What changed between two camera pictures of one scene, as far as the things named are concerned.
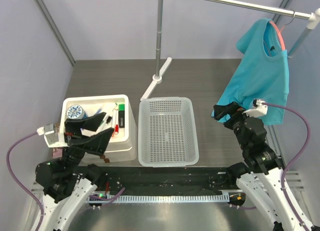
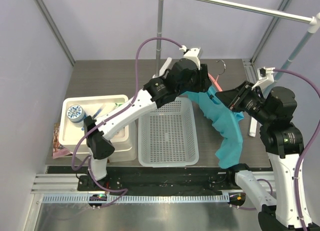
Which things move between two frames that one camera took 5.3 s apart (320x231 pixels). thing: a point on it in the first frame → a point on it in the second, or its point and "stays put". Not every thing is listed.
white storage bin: [118, 117] stays put
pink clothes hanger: [280, 35] → [215, 81]
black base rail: [165, 180] stays put
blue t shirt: [259, 84] → [229, 153]
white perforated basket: [166, 133] stays put
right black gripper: [221, 110] → [234, 99]
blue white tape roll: [76, 111] stays put
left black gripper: [97, 142] → [203, 81]
